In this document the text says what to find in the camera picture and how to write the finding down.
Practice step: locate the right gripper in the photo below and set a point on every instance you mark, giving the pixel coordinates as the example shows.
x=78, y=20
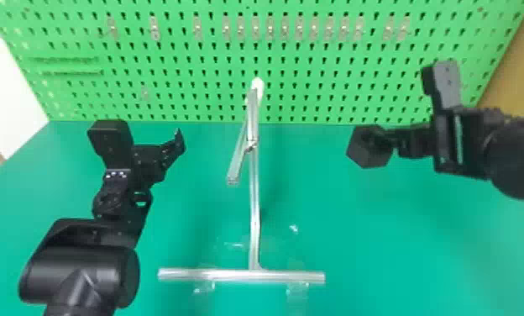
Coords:
x=458, y=141

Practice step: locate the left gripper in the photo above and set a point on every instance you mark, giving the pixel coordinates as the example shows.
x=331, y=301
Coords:
x=147, y=164

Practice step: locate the black nut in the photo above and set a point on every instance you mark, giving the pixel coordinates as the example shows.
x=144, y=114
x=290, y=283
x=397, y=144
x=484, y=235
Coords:
x=369, y=146

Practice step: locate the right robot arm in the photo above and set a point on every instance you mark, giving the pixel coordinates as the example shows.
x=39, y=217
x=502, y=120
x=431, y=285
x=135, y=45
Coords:
x=515, y=159

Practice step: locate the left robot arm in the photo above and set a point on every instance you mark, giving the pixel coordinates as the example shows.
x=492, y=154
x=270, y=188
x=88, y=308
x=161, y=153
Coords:
x=79, y=269

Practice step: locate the metal stand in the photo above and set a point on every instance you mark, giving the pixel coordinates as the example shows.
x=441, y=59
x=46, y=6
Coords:
x=254, y=176

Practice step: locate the white panel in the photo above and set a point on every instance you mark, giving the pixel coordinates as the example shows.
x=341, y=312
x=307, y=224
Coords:
x=4, y=92

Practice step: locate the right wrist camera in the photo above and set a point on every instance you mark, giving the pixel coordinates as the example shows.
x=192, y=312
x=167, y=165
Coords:
x=442, y=84

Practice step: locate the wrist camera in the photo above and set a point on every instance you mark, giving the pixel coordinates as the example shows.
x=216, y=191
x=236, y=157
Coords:
x=442, y=84
x=110, y=141

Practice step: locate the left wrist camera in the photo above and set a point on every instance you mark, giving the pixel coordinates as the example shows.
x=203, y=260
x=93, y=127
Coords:
x=110, y=141

